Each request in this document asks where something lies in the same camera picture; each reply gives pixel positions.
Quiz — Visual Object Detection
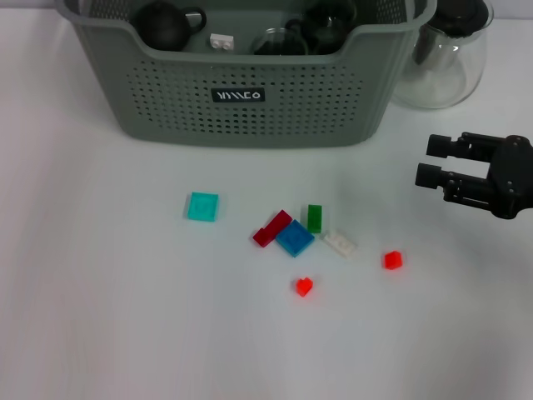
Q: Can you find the dark red long brick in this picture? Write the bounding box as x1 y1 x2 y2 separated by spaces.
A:
252 209 294 249

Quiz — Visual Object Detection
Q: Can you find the glass carafe black lid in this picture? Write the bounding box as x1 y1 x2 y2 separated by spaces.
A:
391 0 496 110

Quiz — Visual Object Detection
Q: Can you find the white brick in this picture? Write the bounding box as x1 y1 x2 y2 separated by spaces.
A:
321 230 360 260
209 33 235 52

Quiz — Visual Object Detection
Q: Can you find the small orange-red brick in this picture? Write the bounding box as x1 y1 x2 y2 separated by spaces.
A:
381 250 405 271
296 276 316 298

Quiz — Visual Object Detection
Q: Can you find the black clay teapot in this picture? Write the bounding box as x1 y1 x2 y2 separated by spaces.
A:
132 1 208 52

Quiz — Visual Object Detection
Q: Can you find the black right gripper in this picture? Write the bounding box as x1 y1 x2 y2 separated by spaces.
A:
414 132 533 221

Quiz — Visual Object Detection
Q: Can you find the teal square plate brick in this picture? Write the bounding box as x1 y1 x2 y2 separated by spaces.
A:
184 191 220 223

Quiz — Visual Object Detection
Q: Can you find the glass teacup black holder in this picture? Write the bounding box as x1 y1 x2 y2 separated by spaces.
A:
300 0 358 56
251 18 310 57

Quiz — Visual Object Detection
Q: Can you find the green rectangular brick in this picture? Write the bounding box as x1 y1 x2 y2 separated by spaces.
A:
307 203 325 234

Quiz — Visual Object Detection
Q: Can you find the grey-green perforated storage bin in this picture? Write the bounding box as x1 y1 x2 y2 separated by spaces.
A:
62 0 438 150

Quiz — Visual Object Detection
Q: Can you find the blue square plate brick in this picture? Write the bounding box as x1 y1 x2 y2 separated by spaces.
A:
275 219 316 258

